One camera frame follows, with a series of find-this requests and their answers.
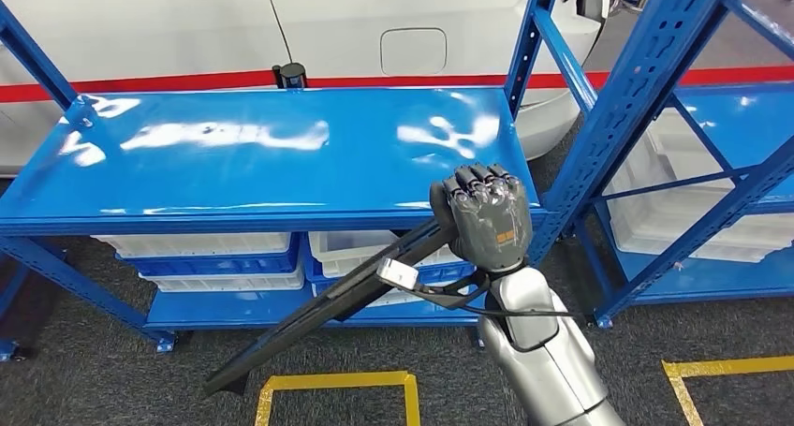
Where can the white car body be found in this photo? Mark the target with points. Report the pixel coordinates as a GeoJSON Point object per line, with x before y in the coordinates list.
{"type": "Point", "coordinates": [155, 26]}

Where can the black barrier post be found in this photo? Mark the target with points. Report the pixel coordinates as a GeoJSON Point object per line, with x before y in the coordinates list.
{"type": "Point", "coordinates": [290, 76]}

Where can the red barrier belt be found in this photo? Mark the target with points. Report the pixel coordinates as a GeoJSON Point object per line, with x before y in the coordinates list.
{"type": "Point", "coordinates": [155, 82]}

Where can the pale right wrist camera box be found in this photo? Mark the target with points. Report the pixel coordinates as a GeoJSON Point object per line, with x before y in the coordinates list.
{"type": "Point", "coordinates": [397, 274]}

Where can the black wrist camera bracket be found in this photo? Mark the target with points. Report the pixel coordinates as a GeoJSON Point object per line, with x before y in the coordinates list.
{"type": "Point", "coordinates": [453, 299]}

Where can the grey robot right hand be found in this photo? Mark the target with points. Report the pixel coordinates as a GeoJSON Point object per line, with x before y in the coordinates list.
{"type": "Point", "coordinates": [490, 224]}

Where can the blue metal shelf rack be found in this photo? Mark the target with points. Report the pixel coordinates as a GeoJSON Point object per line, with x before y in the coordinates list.
{"type": "Point", "coordinates": [7, 349]}
{"type": "Point", "coordinates": [248, 163]}
{"type": "Point", "coordinates": [682, 287]}

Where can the yellow floor tape square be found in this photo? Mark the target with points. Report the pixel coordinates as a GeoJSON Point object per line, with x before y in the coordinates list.
{"type": "Point", "coordinates": [726, 367]}
{"type": "Point", "coordinates": [335, 380]}

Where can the long black plastic panel part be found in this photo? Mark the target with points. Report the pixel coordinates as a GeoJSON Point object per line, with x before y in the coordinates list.
{"type": "Point", "coordinates": [322, 311]}

